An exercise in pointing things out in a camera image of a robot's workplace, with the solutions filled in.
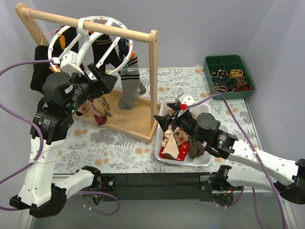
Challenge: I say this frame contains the maroon beige purple striped sock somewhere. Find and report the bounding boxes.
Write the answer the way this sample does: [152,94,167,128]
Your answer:
[76,99,93,116]

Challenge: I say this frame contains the beige orange green argyle sock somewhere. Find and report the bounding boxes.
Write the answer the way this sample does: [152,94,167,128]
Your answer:
[98,95,113,117]

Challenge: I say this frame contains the white round clip hanger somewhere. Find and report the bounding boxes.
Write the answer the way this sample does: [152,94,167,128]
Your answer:
[48,25,133,74]

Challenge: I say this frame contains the orange clothes clip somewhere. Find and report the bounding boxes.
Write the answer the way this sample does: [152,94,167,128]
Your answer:
[49,66,61,73]

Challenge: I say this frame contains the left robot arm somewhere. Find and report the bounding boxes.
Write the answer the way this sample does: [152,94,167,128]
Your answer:
[10,63,117,219]

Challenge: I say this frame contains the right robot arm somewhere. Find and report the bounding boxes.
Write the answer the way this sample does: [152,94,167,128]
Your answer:
[154,103,305,205]

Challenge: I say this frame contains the teal clothes clip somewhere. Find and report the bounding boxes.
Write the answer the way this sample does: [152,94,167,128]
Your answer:
[121,67,130,73]

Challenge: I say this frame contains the black garment on hanger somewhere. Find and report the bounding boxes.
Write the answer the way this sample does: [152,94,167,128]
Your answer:
[30,27,77,94]

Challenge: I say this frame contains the beige sock in basket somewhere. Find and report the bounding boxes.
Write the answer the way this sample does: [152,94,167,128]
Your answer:
[162,127,179,160]

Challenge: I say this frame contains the white plastic laundry basket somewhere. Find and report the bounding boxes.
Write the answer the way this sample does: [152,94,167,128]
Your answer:
[154,103,212,167]

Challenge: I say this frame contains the grey striped sock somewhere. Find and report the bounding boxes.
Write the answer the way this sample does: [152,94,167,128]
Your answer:
[118,68,146,110]
[124,59,138,69]

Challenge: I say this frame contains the red sock in basket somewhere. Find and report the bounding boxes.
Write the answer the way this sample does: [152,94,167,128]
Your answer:
[159,141,189,162]

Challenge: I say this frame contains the wooden clothes rack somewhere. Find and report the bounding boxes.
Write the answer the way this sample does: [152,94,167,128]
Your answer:
[15,3,161,143]

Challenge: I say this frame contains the brown sock in basket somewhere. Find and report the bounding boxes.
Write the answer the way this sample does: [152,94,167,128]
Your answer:
[188,136,205,159]

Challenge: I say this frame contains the black sock brown stripes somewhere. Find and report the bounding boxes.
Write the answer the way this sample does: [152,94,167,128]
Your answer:
[92,34,122,72]

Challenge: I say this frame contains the navy sock green toe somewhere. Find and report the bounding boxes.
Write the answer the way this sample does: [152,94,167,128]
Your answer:
[118,38,130,63]

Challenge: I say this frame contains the floral table mat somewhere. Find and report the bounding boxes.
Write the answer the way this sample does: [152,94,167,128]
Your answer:
[54,66,261,174]

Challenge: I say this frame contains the green compartment tray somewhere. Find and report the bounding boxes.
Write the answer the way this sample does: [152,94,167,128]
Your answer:
[204,55,255,100]

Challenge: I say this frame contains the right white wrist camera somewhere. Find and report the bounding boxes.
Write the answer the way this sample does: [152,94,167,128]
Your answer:
[175,93,195,111]

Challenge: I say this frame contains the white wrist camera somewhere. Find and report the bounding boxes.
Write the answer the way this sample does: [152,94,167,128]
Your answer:
[175,93,195,111]
[50,51,84,76]

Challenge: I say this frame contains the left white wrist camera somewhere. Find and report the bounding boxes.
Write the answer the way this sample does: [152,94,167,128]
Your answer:
[50,51,84,76]

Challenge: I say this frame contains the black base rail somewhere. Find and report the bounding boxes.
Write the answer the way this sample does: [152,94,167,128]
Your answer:
[99,172,213,201]

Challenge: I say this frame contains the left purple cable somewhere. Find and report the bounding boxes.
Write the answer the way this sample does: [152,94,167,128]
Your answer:
[0,59,55,212]

